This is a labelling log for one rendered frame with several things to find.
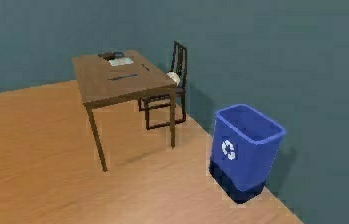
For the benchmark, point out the white ball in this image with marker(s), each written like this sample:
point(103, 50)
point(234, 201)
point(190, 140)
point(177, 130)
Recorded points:
point(174, 77)

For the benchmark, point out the dark wooden chair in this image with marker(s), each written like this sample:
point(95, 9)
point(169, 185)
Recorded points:
point(179, 63)

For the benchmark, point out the short dark pen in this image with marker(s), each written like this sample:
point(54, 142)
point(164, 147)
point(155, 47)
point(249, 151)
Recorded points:
point(145, 67)

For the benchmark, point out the brown wooden table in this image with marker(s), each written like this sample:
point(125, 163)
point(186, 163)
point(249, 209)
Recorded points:
point(122, 87)

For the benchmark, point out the long dark pencil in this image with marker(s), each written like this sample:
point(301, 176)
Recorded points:
point(123, 77)

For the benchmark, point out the blue recycling bin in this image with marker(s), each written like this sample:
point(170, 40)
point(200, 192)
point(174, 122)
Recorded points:
point(245, 156)

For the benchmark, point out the dark flat book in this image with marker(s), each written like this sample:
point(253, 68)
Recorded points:
point(110, 55)

